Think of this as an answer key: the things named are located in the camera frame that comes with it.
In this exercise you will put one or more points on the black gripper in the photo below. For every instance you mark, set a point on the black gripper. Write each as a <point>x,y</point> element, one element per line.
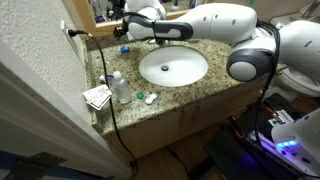
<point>120,31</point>

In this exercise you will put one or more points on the blue dental floss box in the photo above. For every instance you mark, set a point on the blue dental floss box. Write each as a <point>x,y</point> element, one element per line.
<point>124,49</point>

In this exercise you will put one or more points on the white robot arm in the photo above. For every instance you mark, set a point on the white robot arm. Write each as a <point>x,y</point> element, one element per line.
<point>289,56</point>

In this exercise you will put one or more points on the wood framed mirror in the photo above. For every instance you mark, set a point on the wood framed mirror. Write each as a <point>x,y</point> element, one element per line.
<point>80,14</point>

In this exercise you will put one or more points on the chrome faucet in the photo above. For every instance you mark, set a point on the chrome faucet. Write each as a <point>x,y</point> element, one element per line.
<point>159,42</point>

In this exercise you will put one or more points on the clear plastic bottle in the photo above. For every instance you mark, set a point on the clear plastic bottle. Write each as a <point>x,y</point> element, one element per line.
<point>121,87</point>

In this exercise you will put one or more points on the white oval sink basin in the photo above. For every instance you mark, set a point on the white oval sink basin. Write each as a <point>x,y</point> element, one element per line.
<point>173,66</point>

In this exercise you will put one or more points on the green bottle cap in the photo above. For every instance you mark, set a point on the green bottle cap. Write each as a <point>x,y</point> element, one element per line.
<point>140,96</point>

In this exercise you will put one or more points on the white paper packets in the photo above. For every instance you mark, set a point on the white paper packets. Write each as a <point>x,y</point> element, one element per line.
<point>98,96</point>

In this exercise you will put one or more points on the white contact lens case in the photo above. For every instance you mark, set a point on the white contact lens case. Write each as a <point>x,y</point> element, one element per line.
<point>149,100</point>

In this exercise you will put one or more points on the wooden vanity cabinet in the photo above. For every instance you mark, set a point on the wooden vanity cabinet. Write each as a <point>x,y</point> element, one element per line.
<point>136,129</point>

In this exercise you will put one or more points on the black robot cart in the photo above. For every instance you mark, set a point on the black robot cart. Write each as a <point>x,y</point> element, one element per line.
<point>275,142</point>

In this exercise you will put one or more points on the white toilet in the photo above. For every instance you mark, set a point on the white toilet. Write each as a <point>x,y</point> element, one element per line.
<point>290,83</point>

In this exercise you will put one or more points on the white wall outlet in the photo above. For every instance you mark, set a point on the white wall outlet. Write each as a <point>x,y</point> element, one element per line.
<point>72,43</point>

